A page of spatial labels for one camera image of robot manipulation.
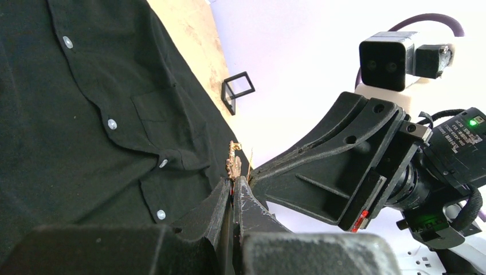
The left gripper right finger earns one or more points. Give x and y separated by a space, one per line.
262 245

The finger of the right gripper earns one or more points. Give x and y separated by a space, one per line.
342 199
351 120

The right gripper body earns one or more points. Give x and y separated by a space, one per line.
429 171

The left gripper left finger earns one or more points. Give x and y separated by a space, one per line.
195 244

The gold leaf brooch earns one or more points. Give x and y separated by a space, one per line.
233 162

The black button-up shirt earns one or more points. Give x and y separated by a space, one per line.
102 119

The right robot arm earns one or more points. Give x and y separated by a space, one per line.
463 258

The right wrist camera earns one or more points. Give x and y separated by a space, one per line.
395 60

